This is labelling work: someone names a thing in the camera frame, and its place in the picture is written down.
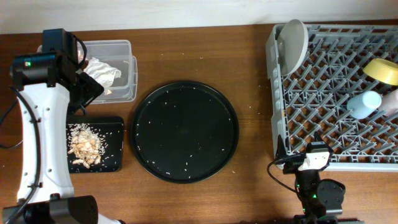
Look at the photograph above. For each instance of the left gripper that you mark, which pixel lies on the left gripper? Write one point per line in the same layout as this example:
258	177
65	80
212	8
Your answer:
92	88

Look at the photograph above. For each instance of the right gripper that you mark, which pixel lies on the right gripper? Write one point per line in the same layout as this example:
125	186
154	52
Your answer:
282	152

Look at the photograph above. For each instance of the white napkin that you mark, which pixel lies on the white napkin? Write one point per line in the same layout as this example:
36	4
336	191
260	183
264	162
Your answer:
102	72

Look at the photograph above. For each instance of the food scraps pile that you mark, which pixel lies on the food scraps pile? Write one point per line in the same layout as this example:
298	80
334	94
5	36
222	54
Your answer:
86	145

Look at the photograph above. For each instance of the light blue cup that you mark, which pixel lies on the light blue cup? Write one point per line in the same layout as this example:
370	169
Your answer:
364	104

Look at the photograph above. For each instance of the grey plate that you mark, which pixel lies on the grey plate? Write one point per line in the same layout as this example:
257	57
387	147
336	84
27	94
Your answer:
292	45

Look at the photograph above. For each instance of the yellow bowl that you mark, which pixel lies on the yellow bowl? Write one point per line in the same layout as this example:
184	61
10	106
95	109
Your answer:
382	70

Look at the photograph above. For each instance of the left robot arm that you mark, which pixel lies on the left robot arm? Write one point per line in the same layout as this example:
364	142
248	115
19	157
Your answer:
50	86

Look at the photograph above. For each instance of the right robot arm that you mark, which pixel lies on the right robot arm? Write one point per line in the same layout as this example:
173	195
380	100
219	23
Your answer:
321	199

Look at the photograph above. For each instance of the grey dishwasher rack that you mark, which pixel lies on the grey dishwasher rack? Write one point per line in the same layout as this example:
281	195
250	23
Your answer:
313	99

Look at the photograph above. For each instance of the clear plastic waste bin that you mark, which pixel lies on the clear plastic waste bin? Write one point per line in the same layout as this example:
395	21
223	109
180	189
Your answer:
118	54

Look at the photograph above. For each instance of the black rectangular tray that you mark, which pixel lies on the black rectangular tray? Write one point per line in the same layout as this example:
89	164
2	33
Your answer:
113	128

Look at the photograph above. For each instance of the round black serving tray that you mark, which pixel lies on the round black serving tray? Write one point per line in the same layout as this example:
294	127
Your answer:
184	132

